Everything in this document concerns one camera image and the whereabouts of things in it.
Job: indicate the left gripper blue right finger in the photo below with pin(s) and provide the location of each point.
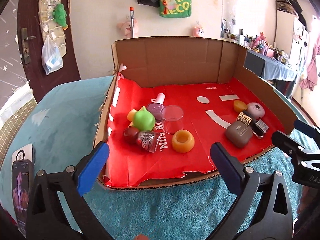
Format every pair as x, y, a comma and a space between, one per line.
229, 168

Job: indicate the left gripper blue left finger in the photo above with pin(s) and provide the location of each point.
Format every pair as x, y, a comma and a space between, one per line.
90, 166

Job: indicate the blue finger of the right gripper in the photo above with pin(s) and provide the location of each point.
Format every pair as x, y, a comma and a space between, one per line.
285, 143
310, 131

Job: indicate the black nail polish studded cap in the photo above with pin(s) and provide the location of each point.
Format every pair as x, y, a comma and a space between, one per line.
257, 126

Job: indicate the pink round speaker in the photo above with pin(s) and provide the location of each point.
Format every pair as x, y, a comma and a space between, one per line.
256, 110

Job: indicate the orange round lid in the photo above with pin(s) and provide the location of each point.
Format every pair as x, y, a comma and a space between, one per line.
239, 106

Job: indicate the orange ring cup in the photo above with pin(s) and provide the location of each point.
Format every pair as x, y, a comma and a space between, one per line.
183, 141

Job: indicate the dark red ball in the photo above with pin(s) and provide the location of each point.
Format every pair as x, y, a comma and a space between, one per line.
130, 134

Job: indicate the glitter jar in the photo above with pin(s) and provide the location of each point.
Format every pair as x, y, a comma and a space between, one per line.
148, 140

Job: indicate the clear glass cup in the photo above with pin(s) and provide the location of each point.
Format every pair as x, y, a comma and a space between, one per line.
172, 119

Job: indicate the green frog toy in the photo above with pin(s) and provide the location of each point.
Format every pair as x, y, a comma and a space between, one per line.
141, 119

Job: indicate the pink nail polish bottle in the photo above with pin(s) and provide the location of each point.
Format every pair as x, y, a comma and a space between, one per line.
155, 108

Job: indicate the teal star blanket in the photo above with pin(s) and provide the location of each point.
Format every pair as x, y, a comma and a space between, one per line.
62, 128

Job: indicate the pink curtain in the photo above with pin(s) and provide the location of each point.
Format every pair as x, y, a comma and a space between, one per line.
311, 72

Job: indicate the black smartphone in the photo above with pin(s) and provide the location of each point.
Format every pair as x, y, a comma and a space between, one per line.
22, 179

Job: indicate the white phone stand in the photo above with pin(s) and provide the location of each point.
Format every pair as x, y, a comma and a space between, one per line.
27, 152

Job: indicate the cluttered desk blue cloth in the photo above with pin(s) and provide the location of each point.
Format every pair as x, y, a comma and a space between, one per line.
280, 75

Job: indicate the cardboard tray red lining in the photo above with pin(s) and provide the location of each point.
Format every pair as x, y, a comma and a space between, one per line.
203, 76

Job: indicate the white wardrobe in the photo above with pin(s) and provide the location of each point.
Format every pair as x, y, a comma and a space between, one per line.
293, 24

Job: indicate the white plastic bag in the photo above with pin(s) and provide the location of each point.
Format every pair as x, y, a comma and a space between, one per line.
51, 57

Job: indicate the pink plush right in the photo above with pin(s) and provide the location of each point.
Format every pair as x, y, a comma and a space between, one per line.
197, 31

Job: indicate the pink plush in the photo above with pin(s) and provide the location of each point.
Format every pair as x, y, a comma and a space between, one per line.
126, 30
197, 31

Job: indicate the dark brown door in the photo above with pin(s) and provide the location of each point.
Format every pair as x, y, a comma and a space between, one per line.
40, 83

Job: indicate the pink plush left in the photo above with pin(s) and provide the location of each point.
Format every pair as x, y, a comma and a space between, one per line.
126, 30

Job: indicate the green plush toy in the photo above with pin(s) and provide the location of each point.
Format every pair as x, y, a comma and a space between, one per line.
59, 16

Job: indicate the green tote bag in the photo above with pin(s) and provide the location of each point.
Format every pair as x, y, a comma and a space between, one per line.
175, 8

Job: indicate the orange capped stick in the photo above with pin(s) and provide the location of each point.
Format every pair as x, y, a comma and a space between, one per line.
132, 20

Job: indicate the beige hanging organizer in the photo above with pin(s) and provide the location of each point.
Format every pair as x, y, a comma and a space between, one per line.
48, 26

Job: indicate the door handle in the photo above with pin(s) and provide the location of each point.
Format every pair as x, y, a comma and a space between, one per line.
25, 45

